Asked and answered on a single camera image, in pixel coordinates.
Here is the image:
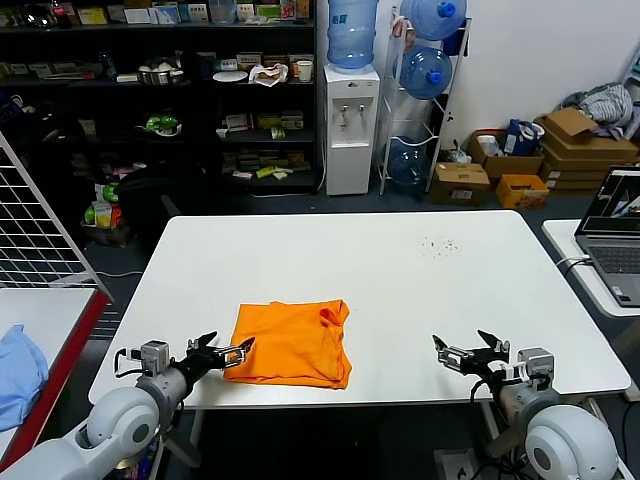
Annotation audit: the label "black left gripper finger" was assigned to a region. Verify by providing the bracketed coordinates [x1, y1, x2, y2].
[219, 337, 257, 369]
[187, 330, 219, 353]

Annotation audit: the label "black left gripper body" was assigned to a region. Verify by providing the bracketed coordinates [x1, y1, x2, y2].
[172, 346, 224, 389]

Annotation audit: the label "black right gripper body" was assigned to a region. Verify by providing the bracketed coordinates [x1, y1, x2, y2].
[464, 348, 519, 388]

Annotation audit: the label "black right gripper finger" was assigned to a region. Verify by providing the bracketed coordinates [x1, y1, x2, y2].
[476, 328, 511, 358]
[431, 334, 468, 372]

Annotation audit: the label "orange t-shirt white print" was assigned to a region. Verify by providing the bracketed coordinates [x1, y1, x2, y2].
[223, 298, 352, 390]

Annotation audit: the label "grey striped clothes pile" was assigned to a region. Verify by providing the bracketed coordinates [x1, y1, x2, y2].
[559, 83, 636, 139]

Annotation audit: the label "white floor outlet box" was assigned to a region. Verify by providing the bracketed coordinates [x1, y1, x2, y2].
[433, 448, 476, 480]

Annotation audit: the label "large white table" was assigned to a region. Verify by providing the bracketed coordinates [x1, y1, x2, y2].
[88, 209, 632, 451]

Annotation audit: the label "small dark crumbs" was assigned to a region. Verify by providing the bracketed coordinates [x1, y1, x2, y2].
[413, 232, 462, 259]

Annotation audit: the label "small white side table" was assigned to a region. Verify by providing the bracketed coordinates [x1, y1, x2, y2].
[541, 218, 640, 319]

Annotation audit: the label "grey open laptop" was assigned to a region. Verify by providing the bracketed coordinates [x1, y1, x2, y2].
[574, 165, 640, 309]

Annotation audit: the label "orange cardboard box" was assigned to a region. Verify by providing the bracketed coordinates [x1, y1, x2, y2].
[495, 173, 550, 210]

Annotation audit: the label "black office chair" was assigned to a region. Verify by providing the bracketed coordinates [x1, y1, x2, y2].
[117, 167, 211, 251]

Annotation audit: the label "basket of snack packs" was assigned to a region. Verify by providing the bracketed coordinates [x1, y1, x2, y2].
[79, 182, 132, 249]

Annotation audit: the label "red edged white table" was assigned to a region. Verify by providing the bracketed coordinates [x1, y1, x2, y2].
[0, 287, 114, 466]

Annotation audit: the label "closed brown cardboard box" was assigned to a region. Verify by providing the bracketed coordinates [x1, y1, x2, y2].
[430, 162, 491, 207]

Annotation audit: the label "light blue cloth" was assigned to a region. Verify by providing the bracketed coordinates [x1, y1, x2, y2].
[0, 323, 50, 432]

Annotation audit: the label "open cardboard box with items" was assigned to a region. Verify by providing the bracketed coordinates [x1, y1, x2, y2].
[467, 128, 545, 180]

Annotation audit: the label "stack of flat cardboard boxes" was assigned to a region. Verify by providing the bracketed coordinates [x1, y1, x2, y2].
[538, 149, 614, 192]

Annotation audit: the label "blue water jug dark cap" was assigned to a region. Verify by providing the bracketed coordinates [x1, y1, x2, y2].
[387, 137, 432, 189]

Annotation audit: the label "blue paper bag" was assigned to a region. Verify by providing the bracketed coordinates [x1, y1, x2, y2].
[504, 118, 546, 157]

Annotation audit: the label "black shelf unit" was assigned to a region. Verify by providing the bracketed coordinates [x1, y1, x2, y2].
[0, 0, 321, 197]

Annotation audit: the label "white water dispenser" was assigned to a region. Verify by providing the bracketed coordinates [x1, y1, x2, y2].
[323, 64, 381, 197]

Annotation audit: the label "green fruits on plate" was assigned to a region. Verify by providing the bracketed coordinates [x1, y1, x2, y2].
[135, 113, 184, 137]

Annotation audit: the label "stacked cardboard boxes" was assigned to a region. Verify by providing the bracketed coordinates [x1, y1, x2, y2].
[533, 107, 640, 162]

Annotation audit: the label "metal bowl with eggs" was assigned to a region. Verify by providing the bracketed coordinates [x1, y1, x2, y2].
[137, 58, 187, 87]

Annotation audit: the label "white plastic bag with food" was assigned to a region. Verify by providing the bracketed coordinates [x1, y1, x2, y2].
[248, 63, 290, 90]

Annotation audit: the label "clear plastic container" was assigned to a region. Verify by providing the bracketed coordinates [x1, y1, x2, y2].
[208, 0, 239, 26]

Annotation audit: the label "blue water jug upright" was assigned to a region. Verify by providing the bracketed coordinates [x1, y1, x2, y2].
[327, 0, 380, 71]

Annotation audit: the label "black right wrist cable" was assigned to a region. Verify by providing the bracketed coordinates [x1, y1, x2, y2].
[468, 378, 497, 402]

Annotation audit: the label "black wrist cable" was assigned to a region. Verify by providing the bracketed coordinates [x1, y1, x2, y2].
[113, 348, 144, 379]
[468, 378, 497, 402]

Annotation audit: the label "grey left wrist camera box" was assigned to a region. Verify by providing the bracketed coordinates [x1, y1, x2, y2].
[138, 340, 170, 375]

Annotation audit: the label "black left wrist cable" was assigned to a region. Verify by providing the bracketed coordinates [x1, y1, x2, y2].
[113, 348, 144, 379]

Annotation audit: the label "white laptop cable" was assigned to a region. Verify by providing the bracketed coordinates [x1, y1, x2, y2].
[554, 255, 592, 274]

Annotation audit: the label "white wire grid panel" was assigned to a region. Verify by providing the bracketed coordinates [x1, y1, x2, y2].
[0, 128, 115, 304]

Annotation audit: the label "white wire jug rack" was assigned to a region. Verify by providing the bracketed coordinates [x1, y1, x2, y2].
[378, 12, 474, 197]

